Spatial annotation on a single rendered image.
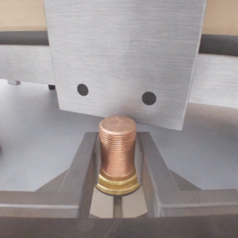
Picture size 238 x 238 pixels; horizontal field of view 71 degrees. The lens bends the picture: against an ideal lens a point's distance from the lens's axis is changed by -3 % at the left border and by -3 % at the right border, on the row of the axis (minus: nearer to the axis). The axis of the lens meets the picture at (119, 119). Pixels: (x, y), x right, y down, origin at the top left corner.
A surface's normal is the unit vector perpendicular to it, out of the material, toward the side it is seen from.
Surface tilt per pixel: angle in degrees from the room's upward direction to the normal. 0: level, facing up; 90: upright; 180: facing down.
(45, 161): 180
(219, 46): 90
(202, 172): 180
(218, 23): 90
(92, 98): 90
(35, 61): 90
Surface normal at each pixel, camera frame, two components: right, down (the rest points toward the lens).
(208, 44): -0.33, 0.45
